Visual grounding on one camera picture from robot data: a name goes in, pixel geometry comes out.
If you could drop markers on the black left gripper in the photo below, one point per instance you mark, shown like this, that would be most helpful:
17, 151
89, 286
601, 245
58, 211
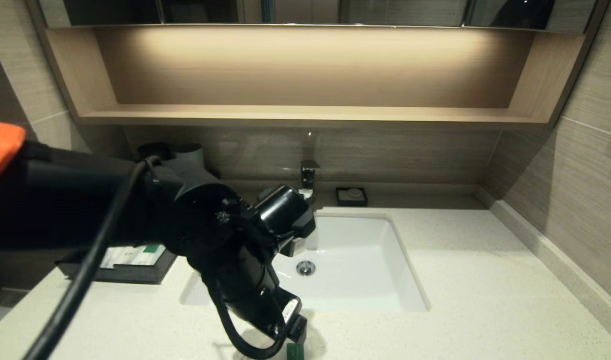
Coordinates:
250, 295

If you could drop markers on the packet with green square label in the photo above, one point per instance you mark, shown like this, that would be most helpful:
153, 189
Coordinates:
295, 351

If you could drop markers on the black drawer amenity box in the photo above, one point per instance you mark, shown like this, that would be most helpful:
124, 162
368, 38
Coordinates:
130, 275

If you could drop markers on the grey plastic cup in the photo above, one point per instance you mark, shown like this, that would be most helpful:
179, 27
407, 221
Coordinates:
190, 152

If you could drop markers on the chrome sink drain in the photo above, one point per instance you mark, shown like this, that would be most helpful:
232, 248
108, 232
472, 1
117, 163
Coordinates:
306, 268

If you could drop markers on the white sink basin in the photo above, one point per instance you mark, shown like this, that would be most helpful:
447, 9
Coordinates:
365, 260

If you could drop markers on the black soap dish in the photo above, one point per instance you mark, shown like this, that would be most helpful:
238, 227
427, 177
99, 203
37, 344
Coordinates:
341, 201

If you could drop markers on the small round soap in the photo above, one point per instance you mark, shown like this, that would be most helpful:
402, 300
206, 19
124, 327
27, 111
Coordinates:
355, 193

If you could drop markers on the chrome faucet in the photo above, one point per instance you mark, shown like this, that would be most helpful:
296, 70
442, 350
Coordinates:
310, 172

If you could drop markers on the vanity kit packet green label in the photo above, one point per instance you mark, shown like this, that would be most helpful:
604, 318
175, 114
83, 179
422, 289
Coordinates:
148, 252

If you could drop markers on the comb packet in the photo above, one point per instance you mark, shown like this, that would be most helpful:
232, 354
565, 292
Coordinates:
120, 256

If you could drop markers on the black cylindrical cup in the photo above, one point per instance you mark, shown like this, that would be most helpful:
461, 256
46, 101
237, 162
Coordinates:
153, 149

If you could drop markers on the mirror cabinet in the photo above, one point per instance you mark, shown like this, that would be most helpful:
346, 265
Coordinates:
385, 12

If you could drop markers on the wooden wall shelf niche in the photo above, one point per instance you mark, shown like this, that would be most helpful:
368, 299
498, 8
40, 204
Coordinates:
305, 114

